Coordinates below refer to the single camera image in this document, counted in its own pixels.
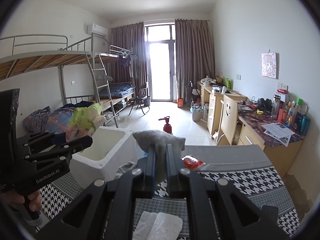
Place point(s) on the white tissue sheet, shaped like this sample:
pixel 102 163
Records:
pixel 160 226

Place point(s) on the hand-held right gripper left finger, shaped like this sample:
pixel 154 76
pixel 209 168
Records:
pixel 150 162

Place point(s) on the metal bunk bed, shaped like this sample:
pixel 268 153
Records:
pixel 37 60
pixel 110 56

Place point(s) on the blue orange quilt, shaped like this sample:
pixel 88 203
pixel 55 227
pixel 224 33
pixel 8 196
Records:
pixel 50 120

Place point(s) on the black headphones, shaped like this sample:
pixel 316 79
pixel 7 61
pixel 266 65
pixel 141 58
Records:
pixel 265 103

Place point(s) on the green pink small packet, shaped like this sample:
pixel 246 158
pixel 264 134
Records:
pixel 85 122

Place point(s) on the white foam box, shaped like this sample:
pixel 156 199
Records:
pixel 90 165

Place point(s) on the dark patterned desk mat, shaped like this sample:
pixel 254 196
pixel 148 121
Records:
pixel 255 120

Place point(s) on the row of toiletry bottles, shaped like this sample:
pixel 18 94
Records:
pixel 292 117

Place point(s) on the grey sock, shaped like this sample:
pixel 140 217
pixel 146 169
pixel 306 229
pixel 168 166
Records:
pixel 125 168
pixel 160 137

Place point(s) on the brown curtain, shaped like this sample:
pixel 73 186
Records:
pixel 125 40
pixel 195 60

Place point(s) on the black smartphone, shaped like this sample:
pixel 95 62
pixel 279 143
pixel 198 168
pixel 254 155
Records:
pixel 271 211

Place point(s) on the wooden desk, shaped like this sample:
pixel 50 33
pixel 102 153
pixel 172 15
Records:
pixel 275 155
pixel 212 105

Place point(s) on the green box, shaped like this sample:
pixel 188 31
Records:
pixel 228 82

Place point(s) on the orange box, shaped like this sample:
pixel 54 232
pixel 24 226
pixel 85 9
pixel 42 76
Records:
pixel 180 102

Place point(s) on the white lotion pump bottle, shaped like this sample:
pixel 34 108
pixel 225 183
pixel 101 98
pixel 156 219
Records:
pixel 167 127

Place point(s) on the metal bunk bed ladder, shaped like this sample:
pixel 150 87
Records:
pixel 105 90

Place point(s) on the black folding chair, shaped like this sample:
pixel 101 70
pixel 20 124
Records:
pixel 140 97

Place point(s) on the red snack packet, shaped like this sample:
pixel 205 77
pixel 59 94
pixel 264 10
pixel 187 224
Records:
pixel 191 162

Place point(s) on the dark hanging clothes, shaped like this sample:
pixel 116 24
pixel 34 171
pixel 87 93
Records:
pixel 130 65

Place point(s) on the blue plaid bedding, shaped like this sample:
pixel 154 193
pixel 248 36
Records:
pixel 117 90

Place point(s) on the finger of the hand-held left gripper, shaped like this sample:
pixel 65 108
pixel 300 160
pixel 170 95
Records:
pixel 40 137
pixel 80 143

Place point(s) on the wooden smiley face chair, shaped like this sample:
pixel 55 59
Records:
pixel 228 120

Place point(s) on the white air conditioner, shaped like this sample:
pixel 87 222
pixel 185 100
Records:
pixel 97 29

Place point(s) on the white printed papers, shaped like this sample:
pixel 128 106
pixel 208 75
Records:
pixel 278 131

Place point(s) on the pink cartoon wall poster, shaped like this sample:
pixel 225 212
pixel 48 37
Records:
pixel 269 65

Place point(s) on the glass balcony door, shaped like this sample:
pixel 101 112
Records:
pixel 160 72

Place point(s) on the houndstooth tablecloth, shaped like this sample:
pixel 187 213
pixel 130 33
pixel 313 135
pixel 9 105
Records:
pixel 237 180

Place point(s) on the white bucket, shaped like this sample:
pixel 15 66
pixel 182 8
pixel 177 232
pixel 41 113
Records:
pixel 196 113

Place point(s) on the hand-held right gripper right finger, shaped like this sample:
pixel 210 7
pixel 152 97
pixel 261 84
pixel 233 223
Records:
pixel 172 162

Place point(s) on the person's left hand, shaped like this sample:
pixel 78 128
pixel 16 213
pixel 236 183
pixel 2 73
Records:
pixel 31 201

